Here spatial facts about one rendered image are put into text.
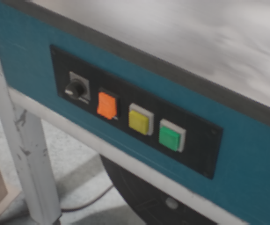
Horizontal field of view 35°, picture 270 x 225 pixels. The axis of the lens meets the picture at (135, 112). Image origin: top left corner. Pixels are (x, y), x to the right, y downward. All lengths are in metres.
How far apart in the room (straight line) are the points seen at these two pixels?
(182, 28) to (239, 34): 0.06
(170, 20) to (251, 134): 0.16
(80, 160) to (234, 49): 0.90
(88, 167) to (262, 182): 0.85
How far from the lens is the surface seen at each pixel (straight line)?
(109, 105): 0.54
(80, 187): 1.25
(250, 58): 0.47
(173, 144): 0.50
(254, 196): 0.52
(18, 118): 0.79
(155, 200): 0.99
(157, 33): 0.49
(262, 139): 0.45
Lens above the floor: 1.01
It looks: 45 degrees down
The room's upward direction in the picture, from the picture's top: straight up
